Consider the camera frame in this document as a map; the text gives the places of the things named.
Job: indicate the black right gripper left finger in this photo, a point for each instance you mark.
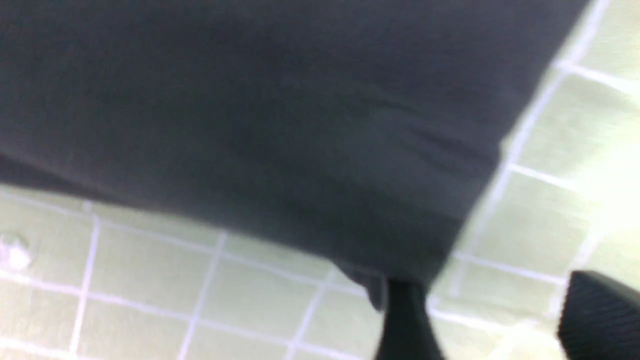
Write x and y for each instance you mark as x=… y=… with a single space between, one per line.
x=407 y=333

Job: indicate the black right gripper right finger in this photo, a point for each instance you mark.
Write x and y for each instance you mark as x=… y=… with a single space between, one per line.
x=600 y=318

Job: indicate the dark gray long-sleeve top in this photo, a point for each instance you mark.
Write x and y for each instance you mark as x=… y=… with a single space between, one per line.
x=360 y=131

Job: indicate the light green checkered cloth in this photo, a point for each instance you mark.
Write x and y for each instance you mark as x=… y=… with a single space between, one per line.
x=82 y=280

